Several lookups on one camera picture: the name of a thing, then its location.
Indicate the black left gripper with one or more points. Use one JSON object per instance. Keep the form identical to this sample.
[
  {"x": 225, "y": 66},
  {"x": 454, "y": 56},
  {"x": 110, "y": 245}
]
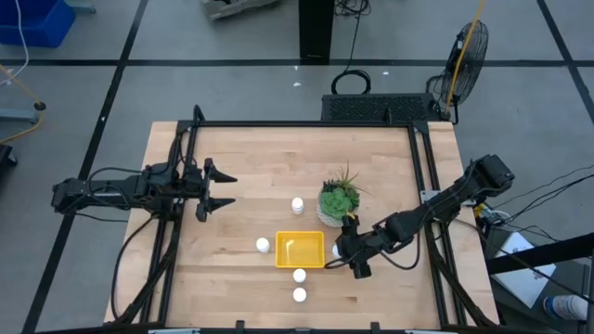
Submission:
[{"x": 204, "y": 185}]

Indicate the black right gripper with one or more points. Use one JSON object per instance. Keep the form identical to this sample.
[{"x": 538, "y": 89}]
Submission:
[{"x": 357, "y": 246}]

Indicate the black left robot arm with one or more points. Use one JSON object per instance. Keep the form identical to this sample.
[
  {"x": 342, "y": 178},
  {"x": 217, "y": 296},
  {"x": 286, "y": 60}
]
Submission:
[{"x": 107, "y": 192}]

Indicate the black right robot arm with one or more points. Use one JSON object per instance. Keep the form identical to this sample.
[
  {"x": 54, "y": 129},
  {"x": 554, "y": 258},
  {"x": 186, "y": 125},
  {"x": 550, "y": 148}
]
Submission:
[{"x": 445, "y": 204}]

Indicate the yellow plastic basket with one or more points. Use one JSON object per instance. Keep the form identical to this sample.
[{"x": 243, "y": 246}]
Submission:
[{"x": 299, "y": 250}]

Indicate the succulent in patterned pot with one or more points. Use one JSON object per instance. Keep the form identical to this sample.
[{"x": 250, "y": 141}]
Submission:
[{"x": 336, "y": 204}]

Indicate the black table edge clip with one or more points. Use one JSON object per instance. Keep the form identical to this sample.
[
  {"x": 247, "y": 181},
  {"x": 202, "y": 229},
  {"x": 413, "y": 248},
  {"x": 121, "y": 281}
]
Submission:
[
  {"x": 239, "y": 325},
  {"x": 375, "y": 326}
]

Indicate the black vented computer case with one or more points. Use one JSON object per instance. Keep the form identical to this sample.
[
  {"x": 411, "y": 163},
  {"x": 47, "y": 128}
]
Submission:
[{"x": 371, "y": 107}]

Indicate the grey metal stand base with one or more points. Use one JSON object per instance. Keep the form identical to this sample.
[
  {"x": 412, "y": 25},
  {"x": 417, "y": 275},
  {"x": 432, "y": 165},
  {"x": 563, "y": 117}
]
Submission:
[{"x": 232, "y": 7}]

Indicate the white laptop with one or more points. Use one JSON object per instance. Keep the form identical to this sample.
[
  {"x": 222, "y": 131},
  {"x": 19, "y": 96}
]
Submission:
[{"x": 524, "y": 278}]

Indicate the black rectangular column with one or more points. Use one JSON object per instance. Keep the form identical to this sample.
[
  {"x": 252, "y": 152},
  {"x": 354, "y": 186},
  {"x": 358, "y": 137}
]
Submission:
[{"x": 316, "y": 28}]

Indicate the black metal beam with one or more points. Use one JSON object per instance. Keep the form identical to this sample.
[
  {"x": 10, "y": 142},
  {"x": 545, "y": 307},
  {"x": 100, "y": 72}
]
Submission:
[{"x": 533, "y": 256}]

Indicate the grey stand foot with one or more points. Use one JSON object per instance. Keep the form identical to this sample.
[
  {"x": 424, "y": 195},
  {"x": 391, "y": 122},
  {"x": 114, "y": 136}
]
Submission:
[{"x": 18, "y": 116}]

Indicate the black floor object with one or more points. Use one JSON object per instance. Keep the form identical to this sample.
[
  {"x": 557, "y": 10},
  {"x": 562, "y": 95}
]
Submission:
[{"x": 5, "y": 155}]

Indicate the black floor fan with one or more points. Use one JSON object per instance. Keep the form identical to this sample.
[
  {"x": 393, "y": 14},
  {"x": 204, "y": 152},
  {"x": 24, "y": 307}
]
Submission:
[{"x": 475, "y": 69}]

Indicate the white and blue shoe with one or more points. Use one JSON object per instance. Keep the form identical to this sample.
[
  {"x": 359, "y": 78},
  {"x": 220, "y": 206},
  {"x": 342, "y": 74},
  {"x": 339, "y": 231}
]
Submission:
[{"x": 566, "y": 307}]

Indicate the blue plastic bin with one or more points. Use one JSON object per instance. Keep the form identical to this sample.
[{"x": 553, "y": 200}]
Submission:
[{"x": 37, "y": 21}]

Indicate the black aluminium table frame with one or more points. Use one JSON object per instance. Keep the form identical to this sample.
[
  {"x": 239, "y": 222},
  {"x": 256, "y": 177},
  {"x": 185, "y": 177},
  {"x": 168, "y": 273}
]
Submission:
[{"x": 301, "y": 124}]

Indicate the silver frame bracket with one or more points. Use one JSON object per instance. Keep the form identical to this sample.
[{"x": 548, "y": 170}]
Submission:
[
  {"x": 174, "y": 331},
  {"x": 431, "y": 331}
]

